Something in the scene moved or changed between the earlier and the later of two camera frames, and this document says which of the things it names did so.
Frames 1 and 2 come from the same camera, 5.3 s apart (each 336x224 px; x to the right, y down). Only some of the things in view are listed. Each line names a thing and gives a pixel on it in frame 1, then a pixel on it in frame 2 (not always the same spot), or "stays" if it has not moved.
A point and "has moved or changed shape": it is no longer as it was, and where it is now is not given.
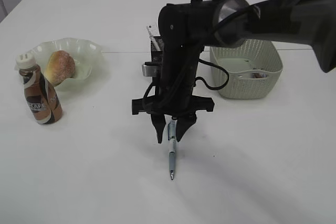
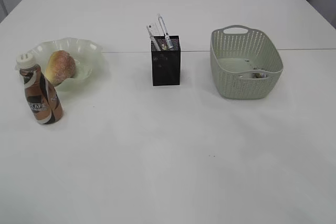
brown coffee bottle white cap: (42, 98) stays
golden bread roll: (60, 65) stays
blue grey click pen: (171, 130) has moved or changed shape
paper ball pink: (259, 75) stays
